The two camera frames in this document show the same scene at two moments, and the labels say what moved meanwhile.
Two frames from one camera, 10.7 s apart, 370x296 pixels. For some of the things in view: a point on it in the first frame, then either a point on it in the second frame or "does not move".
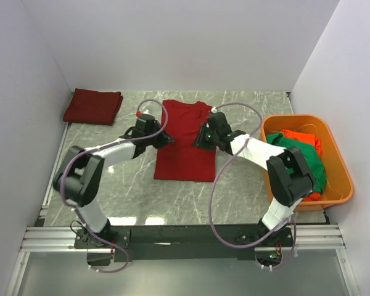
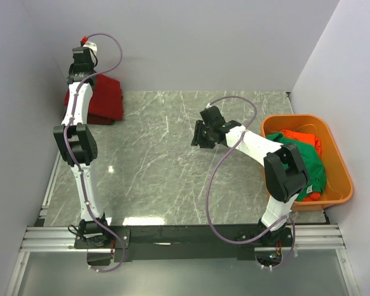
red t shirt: x=180 y=160 -> x=107 y=99
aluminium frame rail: x=41 y=238 does not move
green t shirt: x=311 y=156 does not move
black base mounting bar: x=180 y=243 does not move
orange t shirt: x=310 y=139 does not move
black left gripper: x=164 y=139 -> x=73 y=68
